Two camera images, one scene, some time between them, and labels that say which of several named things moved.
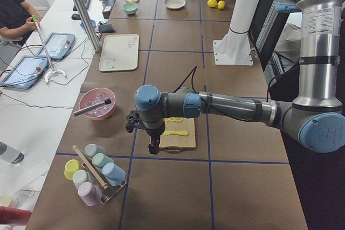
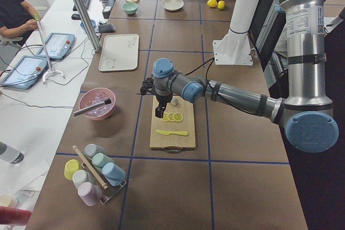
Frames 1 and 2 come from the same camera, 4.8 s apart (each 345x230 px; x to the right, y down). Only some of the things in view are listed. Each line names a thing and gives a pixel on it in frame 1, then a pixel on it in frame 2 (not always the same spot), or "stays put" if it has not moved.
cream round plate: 174,2 stays put
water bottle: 11,154 stays put
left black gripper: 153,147 to 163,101
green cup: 99,159 stays put
